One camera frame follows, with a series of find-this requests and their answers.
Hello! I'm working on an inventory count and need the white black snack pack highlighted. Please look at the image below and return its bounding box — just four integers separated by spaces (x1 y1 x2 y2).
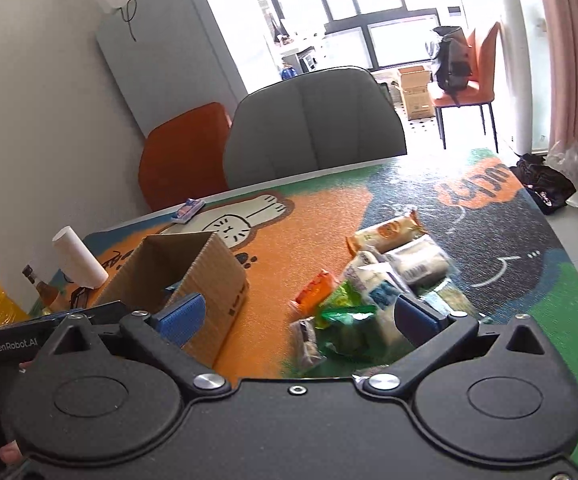
384 234 456 287

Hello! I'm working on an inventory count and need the green snack packet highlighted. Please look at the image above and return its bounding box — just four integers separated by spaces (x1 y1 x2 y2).
314 281 386 363

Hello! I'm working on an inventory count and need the beige bread snack pack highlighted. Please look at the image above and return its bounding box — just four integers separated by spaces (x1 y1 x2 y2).
345 209 426 256

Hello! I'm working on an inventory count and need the orange snack packet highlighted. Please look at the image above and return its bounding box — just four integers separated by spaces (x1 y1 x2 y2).
289 270 339 318

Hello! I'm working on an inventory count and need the small grey snack packet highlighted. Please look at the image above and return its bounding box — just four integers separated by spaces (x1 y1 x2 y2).
289 316 326 370

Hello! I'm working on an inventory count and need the brown cardboard box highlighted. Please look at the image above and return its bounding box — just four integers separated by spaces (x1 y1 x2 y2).
92 232 249 367

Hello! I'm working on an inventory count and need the brown glass bottle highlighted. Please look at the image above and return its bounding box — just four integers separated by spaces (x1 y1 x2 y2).
22 264 70 313

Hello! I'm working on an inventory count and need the colourful cat table mat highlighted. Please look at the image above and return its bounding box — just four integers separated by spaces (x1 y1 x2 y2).
28 148 578 480

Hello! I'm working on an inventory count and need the white paper towel roll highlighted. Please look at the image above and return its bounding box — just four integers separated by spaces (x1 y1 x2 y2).
52 226 109 289

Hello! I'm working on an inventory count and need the black bag on floor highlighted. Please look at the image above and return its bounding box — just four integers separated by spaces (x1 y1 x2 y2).
510 154 576 216

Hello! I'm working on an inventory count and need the grey upholstered chair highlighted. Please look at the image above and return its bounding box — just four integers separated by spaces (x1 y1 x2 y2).
223 66 407 188

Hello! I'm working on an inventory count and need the cardboard box on floor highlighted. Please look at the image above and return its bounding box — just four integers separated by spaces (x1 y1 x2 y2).
396 65 434 120

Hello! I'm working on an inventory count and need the orange dining chair far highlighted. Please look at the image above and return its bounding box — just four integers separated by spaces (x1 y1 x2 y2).
428 22 500 152

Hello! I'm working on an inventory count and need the black grey backpack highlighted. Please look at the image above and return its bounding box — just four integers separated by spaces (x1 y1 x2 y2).
426 26 472 105

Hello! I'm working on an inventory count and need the white cabinet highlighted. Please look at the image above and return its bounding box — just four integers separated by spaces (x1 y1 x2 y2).
96 0 281 136

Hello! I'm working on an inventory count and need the orange chair by wall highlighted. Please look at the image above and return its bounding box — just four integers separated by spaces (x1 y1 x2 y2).
138 102 231 211

